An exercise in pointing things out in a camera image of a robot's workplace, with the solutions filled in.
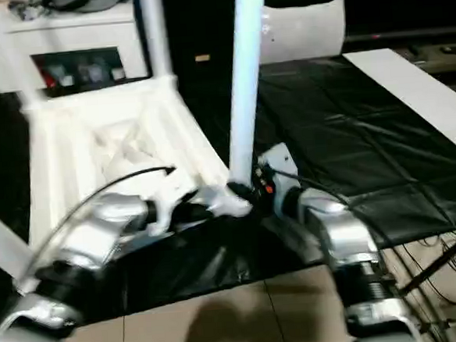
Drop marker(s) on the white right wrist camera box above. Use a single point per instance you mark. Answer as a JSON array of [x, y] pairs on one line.
[[278, 161]]

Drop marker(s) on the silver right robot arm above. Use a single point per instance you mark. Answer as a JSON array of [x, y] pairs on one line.
[[342, 233]]

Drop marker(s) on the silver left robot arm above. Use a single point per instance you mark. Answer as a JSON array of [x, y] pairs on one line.
[[92, 235]]

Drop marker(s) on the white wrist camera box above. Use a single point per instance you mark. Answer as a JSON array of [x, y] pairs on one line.
[[278, 161], [175, 194]]

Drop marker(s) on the black stand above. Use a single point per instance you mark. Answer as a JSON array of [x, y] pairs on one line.
[[442, 264]]

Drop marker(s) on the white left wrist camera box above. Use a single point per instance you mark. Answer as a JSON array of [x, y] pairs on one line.
[[175, 194]]

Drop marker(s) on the white glass-door cabinet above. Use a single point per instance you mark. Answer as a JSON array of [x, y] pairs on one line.
[[62, 34]]

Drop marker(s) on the grey white pillow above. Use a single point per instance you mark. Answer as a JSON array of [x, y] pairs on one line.
[[304, 29]]

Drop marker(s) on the black work mat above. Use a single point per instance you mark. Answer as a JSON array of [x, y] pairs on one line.
[[351, 147]]

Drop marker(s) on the white board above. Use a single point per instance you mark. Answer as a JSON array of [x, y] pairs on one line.
[[418, 95]]

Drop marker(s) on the white plastic table top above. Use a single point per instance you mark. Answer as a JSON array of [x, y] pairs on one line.
[[93, 149]]

